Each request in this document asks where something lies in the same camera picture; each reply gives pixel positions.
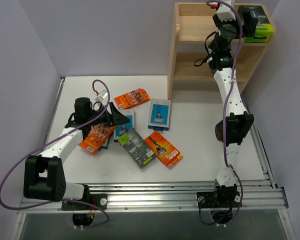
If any black green GilletteLabs box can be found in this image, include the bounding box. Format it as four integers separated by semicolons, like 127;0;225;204
118;128;156;169
237;5;274;43

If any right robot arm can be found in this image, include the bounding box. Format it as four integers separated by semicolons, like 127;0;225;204
206;3;254;207

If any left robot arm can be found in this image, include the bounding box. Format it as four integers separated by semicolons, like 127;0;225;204
23;97;130;210

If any wooden shelf unit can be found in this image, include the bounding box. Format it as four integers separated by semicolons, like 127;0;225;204
167;2;273;99

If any Harry's razor box middle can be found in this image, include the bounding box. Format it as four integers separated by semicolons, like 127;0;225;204
113;109;135;143

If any harry's razor box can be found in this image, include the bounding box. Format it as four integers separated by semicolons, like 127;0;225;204
100;135;113;150
147;98;171;132
113;109;135;143

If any orange styler box left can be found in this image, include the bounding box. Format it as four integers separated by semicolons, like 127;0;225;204
79;123;115;155

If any orange styler box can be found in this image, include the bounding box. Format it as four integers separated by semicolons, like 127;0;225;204
79;123;115;155
114;88;151;110

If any Harry's razor box left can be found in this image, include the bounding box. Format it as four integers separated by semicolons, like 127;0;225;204
100;135;113;150

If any orange styler box back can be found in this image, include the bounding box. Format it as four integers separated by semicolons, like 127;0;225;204
114;88;151;110

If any Harry's razor box right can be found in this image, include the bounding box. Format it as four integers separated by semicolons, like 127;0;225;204
147;98;171;132

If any orange Gillette Fusion5 box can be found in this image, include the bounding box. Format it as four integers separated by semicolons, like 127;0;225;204
144;131;183;169

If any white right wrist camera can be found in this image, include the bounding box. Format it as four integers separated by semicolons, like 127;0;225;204
210;0;236;22

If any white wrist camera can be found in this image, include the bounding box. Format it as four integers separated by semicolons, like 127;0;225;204
95;90;109;105
210;0;236;22

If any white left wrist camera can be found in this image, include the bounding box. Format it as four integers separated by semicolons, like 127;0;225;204
95;90;109;105

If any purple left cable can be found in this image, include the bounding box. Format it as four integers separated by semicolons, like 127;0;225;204
0;79;110;230

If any purple cable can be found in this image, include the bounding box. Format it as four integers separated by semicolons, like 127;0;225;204
198;0;245;226
0;79;110;230

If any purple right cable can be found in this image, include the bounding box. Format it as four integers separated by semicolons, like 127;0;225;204
198;0;245;226

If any aluminium rail base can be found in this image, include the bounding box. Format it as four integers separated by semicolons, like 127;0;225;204
19;181;288;213

